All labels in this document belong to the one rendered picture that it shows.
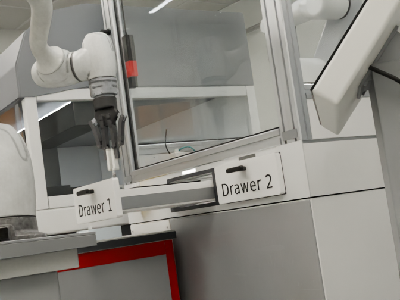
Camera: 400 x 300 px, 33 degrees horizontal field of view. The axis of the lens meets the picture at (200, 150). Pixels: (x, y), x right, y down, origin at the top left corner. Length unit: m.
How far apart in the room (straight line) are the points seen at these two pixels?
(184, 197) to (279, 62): 0.50
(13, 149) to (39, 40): 0.66
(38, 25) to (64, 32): 0.93
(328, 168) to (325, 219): 0.13
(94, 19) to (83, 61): 0.87
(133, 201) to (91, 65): 0.51
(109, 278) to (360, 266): 0.77
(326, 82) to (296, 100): 0.66
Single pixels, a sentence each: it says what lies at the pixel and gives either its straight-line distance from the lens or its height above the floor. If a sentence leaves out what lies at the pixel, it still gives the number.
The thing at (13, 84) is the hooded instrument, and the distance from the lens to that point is 2.89.
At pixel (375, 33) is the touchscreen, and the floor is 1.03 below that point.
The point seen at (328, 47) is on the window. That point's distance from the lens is 1.89.
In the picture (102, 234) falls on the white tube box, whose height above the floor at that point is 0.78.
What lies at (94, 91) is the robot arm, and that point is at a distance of 2.19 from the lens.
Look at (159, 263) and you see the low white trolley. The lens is 2.22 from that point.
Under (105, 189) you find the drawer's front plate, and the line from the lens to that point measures 1.93.
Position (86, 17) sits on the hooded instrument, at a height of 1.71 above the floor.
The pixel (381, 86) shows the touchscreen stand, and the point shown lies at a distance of 1.27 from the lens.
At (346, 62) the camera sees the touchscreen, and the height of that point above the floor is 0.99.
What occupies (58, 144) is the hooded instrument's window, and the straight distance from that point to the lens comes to 2.88.
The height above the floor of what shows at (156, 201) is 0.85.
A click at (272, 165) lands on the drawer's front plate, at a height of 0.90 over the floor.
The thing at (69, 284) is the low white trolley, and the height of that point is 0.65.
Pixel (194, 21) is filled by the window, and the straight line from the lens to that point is 2.15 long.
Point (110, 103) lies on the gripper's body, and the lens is 2.18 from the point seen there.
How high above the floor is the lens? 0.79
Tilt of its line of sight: 6 degrees up
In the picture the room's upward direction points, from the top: 8 degrees counter-clockwise
